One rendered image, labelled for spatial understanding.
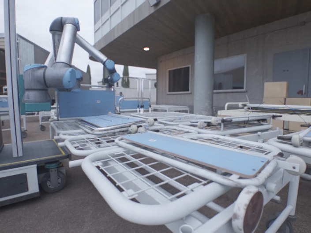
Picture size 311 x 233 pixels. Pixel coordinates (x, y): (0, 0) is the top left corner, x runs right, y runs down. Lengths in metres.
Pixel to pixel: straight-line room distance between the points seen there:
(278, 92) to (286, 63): 2.67
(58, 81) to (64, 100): 0.86
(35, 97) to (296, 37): 6.67
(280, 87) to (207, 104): 2.13
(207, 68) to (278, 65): 2.39
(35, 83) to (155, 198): 1.16
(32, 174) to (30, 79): 0.66
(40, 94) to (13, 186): 0.65
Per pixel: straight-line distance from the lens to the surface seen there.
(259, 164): 0.67
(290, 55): 6.73
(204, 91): 5.41
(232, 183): 0.54
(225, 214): 0.52
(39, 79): 1.43
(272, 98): 4.16
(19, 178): 1.49
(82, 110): 2.27
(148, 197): 0.58
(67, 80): 1.37
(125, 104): 3.72
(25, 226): 1.38
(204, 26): 5.82
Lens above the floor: 0.74
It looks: 6 degrees down
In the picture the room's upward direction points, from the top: straight up
